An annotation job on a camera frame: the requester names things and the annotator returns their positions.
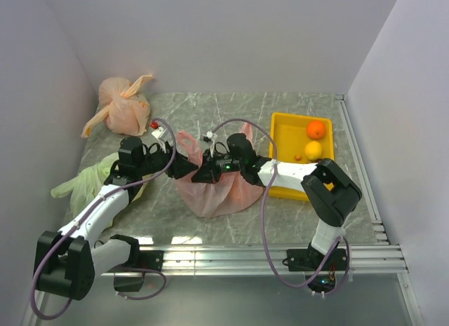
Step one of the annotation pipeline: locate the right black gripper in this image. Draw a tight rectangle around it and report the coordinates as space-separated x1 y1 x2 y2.
192 148 244 184

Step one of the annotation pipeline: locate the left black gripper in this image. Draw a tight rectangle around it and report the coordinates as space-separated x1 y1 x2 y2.
136 140 199 179

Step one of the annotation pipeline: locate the pink plastic bag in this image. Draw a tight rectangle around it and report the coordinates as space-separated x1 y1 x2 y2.
175 123 263 218

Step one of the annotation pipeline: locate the fake orange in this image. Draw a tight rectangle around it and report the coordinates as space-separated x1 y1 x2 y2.
306 121 326 140

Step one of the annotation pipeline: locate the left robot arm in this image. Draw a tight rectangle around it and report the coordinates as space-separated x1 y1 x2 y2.
33 137 198 300

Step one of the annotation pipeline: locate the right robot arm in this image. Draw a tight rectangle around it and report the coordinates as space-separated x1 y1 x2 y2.
192 133 362 269

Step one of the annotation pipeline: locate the orange tied plastic bag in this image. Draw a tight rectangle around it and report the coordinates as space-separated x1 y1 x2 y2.
81 75 154 138

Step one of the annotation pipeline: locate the yellow-green tied plastic bag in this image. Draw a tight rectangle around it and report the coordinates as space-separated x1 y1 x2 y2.
51 153 119 224

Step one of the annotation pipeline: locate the fake yellow lemon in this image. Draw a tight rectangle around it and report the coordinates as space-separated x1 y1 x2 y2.
304 141 323 161

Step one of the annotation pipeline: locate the yellow plastic tray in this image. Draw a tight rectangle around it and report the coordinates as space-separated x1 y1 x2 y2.
269 112 335 201

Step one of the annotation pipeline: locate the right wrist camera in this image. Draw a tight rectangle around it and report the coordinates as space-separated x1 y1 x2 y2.
201 131 217 156

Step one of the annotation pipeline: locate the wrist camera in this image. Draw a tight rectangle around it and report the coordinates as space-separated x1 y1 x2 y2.
149 121 168 145
201 131 217 156

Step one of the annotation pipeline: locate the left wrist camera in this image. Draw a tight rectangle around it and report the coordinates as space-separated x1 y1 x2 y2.
149 121 168 145

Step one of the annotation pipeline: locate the aluminium mounting rail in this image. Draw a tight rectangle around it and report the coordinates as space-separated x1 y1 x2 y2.
36 244 410 277

